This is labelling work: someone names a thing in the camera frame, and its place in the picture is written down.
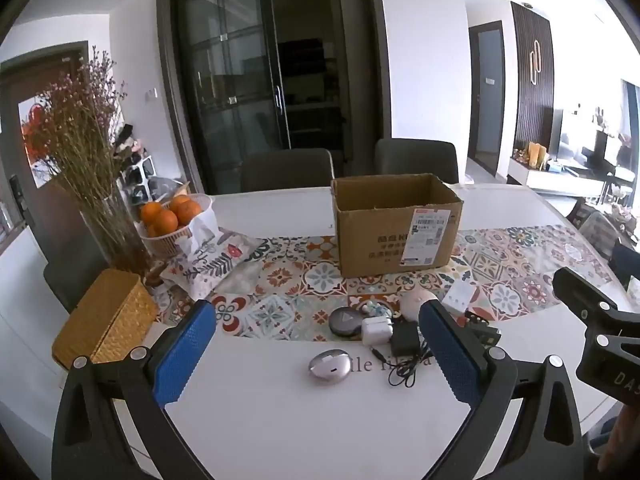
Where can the white flat socket adapter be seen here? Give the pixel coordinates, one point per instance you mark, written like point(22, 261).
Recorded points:
point(460, 300)

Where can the patterned cushioned chair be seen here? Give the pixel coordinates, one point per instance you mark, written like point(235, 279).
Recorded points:
point(597, 230)

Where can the patterned tile-print table runner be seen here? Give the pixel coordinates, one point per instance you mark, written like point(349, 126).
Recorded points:
point(300, 280)

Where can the silver earbuds case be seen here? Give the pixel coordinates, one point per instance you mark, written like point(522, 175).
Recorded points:
point(327, 362)

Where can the small white rabbit figurine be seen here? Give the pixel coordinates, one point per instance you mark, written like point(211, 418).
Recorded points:
point(375, 308)

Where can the white charger case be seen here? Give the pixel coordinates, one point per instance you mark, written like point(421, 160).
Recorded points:
point(375, 332)

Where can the black door lock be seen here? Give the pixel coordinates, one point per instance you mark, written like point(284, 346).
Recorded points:
point(16, 195)

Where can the clear glass vase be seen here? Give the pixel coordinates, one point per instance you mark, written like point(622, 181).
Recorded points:
point(115, 240)

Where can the white plastic fruit basket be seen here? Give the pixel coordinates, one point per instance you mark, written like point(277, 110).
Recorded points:
point(165, 245)

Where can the yellow woven wicker box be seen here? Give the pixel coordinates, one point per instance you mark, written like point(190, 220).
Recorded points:
point(100, 320)

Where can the dark interior door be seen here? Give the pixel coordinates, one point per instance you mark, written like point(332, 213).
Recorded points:
point(487, 95)

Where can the pink round night light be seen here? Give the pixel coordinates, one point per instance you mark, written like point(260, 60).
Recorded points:
point(412, 305)

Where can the dark glass sliding door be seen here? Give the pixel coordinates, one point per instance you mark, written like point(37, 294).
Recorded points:
point(240, 85)

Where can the brown cardboard box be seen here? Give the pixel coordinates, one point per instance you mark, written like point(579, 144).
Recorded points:
point(370, 240)

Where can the brown entrance door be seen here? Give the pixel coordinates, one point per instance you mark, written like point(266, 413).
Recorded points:
point(12, 90)

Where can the white shoe rack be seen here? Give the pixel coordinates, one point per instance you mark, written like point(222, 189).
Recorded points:
point(145, 170)

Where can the black round disc device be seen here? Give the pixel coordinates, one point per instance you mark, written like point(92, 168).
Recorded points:
point(347, 321)

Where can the dark slatted wall panel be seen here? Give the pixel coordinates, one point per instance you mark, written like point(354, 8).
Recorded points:
point(542, 110)

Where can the small black ridged device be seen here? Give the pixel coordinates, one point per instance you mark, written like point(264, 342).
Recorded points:
point(487, 332)

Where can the white tissue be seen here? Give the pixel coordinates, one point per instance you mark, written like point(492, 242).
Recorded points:
point(205, 230)

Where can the grey dining chair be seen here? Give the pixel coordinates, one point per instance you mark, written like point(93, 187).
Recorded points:
point(285, 170)
point(75, 275)
point(415, 160)

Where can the dried pink flower bunch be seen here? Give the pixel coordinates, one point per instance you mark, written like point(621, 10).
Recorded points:
point(75, 125)

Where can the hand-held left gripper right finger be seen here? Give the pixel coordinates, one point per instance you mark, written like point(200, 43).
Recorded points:
point(450, 355)

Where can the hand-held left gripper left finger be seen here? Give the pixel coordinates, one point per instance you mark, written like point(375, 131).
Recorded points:
point(185, 355)

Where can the black power adapter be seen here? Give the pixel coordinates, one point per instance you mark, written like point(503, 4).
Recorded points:
point(405, 340)

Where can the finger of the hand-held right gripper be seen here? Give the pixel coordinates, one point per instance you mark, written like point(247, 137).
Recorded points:
point(580, 292)

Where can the floral fabric tissue cover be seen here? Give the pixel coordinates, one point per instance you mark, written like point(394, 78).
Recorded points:
point(220, 260)

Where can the orange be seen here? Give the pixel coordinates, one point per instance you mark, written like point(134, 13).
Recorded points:
point(178, 200)
point(188, 212)
point(150, 212)
point(166, 222)

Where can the white low cabinet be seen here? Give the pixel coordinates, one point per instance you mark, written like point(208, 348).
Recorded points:
point(550, 180)

